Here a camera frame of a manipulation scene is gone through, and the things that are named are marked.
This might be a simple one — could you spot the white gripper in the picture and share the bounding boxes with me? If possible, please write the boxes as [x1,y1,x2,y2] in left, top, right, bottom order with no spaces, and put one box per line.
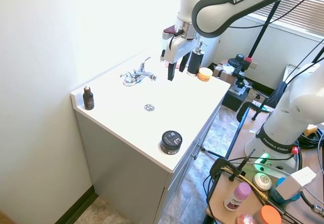
[161,34,198,82]

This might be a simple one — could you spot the black soap pump dispenser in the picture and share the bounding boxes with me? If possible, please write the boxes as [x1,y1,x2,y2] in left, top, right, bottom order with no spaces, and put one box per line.
[187,39,208,77]

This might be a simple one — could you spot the orange round jar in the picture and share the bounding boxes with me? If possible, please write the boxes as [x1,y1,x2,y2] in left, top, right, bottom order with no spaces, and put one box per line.
[197,67,214,81]

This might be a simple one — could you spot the brown cardboard box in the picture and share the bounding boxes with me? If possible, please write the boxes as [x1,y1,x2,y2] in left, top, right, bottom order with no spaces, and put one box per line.
[212,60,237,83]

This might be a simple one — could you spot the white vanity sink top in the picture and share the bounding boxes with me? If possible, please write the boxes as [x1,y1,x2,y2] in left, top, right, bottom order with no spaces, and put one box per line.
[70,47,231,173]

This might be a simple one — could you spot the black round jar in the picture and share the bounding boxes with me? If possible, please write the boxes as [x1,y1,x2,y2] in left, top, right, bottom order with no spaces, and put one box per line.
[160,130,183,155]

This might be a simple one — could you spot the black C-clamp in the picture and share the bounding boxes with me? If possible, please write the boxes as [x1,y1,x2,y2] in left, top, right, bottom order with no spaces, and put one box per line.
[209,149,255,184]
[237,101,269,122]

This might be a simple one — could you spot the brown dropper bottle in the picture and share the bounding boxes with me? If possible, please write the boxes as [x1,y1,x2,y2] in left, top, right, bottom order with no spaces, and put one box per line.
[83,85,95,111]

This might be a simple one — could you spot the grey vanity cabinet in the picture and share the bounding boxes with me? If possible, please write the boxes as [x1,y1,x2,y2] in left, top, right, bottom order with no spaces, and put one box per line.
[74,82,231,224]

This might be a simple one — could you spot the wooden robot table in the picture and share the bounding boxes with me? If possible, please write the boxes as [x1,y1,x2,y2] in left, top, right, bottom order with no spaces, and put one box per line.
[205,107,324,224]

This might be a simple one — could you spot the window blinds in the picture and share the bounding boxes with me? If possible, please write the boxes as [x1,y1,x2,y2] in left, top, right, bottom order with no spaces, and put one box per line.
[249,0,324,36]

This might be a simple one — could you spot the pink cap deodorant stick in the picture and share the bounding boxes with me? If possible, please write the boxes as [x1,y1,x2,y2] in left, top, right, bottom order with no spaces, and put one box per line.
[223,182,252,212]

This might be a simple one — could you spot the round white soap tin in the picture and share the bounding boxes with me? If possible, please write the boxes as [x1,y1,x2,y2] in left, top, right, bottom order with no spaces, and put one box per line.
[253,173,273,192]

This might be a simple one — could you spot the pink round soap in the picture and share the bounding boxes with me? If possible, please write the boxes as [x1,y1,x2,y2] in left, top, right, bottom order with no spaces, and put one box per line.
[236,213,258,224]

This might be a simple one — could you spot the blue round container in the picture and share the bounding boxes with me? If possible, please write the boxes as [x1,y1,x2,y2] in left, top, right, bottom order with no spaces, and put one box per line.
[268,177,302,206]

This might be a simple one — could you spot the white cardboard box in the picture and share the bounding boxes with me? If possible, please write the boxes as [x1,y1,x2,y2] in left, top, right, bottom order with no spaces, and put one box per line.
[274,166,317,200]

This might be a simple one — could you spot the orange round lid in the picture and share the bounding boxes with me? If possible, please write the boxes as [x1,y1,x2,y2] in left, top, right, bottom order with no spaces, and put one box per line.
[258,205,282,224]

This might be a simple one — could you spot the dark red wrist camera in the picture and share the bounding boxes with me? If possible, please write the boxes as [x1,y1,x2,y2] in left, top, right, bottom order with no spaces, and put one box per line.
[163,24,183,40]

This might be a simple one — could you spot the chrome two-handle faucet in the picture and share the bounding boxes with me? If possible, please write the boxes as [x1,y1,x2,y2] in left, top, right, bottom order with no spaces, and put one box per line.
[119,56,157,87]

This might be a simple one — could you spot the black camera on mount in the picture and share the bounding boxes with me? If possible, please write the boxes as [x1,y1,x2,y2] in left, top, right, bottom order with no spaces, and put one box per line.
[227,54,251,78]

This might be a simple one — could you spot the black camera stand pole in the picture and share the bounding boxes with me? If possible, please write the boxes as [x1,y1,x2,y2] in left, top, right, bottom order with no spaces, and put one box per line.
[247,0,280,69]

